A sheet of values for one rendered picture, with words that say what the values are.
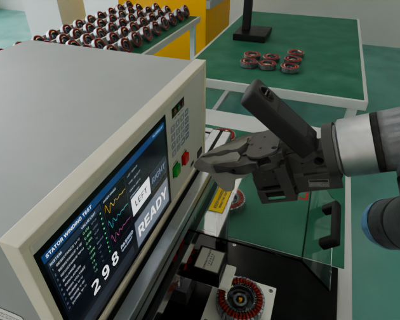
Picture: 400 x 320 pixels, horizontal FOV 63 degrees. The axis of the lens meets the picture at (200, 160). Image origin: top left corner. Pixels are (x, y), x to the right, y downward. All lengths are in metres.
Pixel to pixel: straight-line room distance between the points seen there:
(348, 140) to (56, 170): 0.33
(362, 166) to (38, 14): 4.30
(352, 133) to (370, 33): 5.30
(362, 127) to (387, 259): 1.77
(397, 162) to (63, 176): 0.36
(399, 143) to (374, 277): 1.66
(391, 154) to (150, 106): 0.29
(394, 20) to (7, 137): 5.51
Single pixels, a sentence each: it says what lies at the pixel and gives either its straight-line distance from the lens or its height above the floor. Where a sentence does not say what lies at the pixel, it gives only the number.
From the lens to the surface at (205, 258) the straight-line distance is 0.75.
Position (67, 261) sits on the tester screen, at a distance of 0.35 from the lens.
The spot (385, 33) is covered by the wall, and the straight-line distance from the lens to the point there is 5.73.
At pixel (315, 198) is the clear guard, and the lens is 0.72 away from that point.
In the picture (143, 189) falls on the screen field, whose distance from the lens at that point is 0.45.
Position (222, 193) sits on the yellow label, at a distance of 0.68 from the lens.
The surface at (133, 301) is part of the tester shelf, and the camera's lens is 0.48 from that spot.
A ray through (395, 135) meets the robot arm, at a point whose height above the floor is 1.33.
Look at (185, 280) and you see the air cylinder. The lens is 0.84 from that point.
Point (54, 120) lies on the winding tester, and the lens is 0.45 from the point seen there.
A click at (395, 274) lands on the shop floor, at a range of 2.11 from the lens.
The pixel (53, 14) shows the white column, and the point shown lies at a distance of 4.38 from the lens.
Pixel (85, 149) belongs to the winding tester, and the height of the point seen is 1.32.
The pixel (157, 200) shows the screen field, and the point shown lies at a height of 1.18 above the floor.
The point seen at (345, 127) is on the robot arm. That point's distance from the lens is 0.43.
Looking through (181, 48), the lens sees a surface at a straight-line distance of 4.17.
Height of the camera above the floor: 1.52
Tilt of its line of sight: 36 degrees down
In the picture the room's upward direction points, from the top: straight up
